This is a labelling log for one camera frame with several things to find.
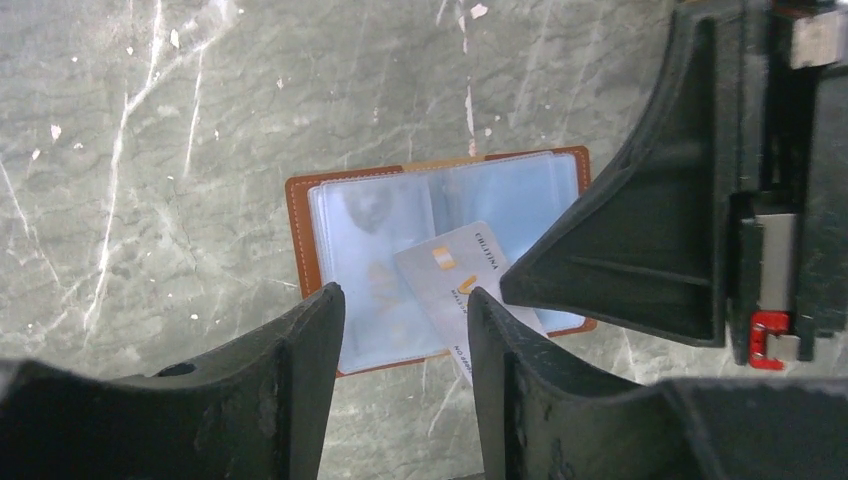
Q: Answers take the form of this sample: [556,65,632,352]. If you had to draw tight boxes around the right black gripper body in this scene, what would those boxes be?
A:
[728,1,847,370]

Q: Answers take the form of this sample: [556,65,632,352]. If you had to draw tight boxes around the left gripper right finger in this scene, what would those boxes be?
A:
[468,288,847,479]

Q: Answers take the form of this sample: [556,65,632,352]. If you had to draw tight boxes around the brown leather card holder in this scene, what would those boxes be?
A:
[285,146,591,376]

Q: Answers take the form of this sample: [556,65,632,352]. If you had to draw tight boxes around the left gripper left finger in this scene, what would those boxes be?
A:
[1,283,345,479]

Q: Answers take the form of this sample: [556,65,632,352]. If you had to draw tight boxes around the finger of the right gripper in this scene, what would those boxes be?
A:
[501,3,742,347]

